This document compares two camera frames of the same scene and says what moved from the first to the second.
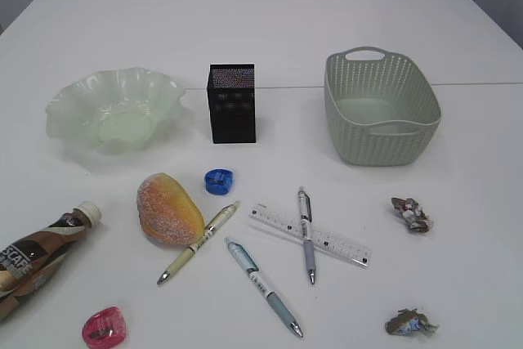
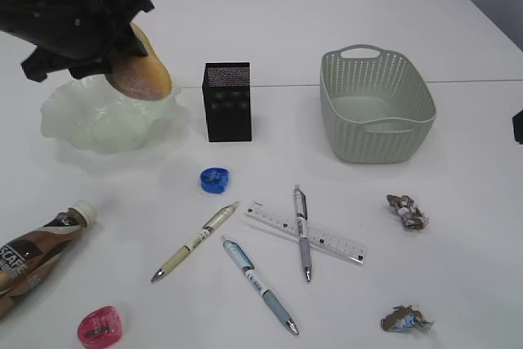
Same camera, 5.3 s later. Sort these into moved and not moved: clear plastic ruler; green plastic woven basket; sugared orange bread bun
Moved: sugared orange bread bun
Not moved: green plastic woven basket; clear plastic ruler
